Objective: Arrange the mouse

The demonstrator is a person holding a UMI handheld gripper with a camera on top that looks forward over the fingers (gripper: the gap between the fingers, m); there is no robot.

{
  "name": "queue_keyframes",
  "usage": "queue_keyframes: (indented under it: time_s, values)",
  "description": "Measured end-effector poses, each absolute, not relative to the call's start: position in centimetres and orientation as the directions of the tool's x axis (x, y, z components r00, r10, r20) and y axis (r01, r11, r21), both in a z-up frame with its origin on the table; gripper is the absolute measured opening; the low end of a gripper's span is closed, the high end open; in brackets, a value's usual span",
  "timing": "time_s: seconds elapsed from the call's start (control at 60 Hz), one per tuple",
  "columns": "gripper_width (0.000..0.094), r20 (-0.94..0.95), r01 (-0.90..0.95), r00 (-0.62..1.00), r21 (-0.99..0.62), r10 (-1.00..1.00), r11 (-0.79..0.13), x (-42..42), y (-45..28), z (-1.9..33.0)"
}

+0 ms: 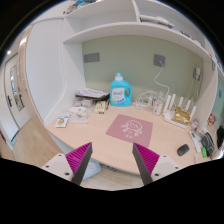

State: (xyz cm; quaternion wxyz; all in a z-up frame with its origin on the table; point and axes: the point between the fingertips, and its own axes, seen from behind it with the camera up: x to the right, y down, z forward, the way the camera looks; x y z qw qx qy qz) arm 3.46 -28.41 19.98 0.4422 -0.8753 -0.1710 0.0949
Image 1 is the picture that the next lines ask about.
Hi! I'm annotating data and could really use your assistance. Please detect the white wall shelf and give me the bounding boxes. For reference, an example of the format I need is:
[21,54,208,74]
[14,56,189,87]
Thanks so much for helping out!
[63,0,215,62]

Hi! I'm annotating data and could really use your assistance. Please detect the pink mouse pad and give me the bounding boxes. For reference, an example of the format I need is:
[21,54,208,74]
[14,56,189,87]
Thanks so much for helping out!
[106,114,153,147]

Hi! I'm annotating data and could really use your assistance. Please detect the grey wall socket right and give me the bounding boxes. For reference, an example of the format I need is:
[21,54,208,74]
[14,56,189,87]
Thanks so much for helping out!
[153,54,165,67]

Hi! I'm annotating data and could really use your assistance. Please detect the black pouch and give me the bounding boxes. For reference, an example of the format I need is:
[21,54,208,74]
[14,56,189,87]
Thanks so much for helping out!
[201,132,215,156]

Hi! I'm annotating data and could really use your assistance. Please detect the yellow white sachet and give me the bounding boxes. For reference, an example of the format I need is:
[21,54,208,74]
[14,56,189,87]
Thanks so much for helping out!
[55,115,69,128]

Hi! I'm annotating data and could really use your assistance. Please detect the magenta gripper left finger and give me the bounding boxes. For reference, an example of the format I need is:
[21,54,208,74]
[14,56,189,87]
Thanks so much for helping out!
[66,142,92,185]

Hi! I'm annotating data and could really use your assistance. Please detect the clear plastic bags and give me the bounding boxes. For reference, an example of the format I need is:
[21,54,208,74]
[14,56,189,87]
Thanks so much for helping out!
[68,106,92,124]

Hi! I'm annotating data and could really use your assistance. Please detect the white wifi router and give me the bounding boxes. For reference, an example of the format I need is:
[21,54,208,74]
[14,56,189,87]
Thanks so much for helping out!
[163,94,196,129]

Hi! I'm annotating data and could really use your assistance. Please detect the white small bottle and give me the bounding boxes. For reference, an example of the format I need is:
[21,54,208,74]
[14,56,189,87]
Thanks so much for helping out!
[153,97,163,115]

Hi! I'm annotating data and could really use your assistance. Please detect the small yellow box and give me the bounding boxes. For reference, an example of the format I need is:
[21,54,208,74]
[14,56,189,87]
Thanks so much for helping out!
[95,101,106,114]

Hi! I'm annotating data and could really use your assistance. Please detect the green small item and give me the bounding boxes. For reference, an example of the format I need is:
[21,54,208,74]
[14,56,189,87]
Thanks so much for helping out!
[201,147,207,158]

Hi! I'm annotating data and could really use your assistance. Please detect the white power adapter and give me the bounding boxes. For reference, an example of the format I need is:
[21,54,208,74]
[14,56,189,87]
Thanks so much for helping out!
[193,66,201,81]

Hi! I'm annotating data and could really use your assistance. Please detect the white door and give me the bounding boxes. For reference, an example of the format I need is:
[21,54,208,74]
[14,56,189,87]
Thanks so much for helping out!
[4,55,30,128]

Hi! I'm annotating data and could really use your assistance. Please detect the grey wall socket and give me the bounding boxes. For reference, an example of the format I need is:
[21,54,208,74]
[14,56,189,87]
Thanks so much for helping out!
[153,54,165,67]
[84,53,100,63]

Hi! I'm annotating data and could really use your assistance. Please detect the coiled white cable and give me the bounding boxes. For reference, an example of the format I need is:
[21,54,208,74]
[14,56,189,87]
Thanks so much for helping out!
[134,90,156,110]

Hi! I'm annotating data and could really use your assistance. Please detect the grey wall socket left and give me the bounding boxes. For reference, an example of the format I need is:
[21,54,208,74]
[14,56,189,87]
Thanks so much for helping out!
[84,53,100,63]

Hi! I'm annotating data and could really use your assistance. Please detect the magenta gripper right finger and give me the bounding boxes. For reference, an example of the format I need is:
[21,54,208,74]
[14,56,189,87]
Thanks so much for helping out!
[132,143,159,185]

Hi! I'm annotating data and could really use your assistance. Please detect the black computer mouse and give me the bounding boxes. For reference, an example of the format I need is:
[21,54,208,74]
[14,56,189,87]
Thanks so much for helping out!
[177,144,189,156]

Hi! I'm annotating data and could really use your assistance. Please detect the white power cable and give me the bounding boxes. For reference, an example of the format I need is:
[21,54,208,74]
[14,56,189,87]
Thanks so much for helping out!
[153,60,170,98]

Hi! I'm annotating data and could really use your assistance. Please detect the gold foil packet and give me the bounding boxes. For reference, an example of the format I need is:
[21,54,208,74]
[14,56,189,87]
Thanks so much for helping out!
[172,107,190,125]

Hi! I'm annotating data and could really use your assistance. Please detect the blue detergent bottle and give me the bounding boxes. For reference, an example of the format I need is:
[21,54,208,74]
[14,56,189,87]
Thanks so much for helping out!
[110,72,132,107]

